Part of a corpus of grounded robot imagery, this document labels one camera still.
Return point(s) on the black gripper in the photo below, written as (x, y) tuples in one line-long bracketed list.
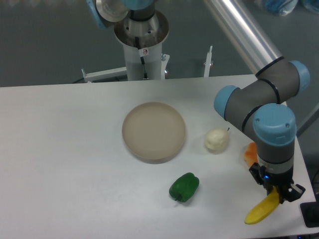
[(282, 181)]

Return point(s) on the yellow toy banana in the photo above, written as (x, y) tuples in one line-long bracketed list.
[(264, 208)]

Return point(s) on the silver and grey robot arm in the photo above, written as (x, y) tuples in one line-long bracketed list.
[(257, 110)]

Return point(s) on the black device at edge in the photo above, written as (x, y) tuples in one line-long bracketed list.
[(310, 212)]

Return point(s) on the orange toy pumpkin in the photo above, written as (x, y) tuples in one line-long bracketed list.
[(250, 155)]

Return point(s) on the grey metal table leg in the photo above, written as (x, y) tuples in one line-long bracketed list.
[(308, 120)]

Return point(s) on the green toy bell pepper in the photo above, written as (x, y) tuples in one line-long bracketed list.
[(184, 187)]

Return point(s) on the beige round plate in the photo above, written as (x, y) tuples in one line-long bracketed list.
[(154, 132)]

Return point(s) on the blue plastic bag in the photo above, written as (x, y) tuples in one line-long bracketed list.
[(285, 7)]

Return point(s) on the white metal bracket right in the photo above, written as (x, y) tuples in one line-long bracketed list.
[(208, 62)]

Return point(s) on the white metal bracket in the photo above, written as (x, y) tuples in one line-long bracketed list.
[(104, 75), (208, 62)]

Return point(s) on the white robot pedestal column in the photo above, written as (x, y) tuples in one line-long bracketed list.
[(145, 63)]

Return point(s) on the white metal bracket left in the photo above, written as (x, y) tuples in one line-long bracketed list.
[(104, 75)]

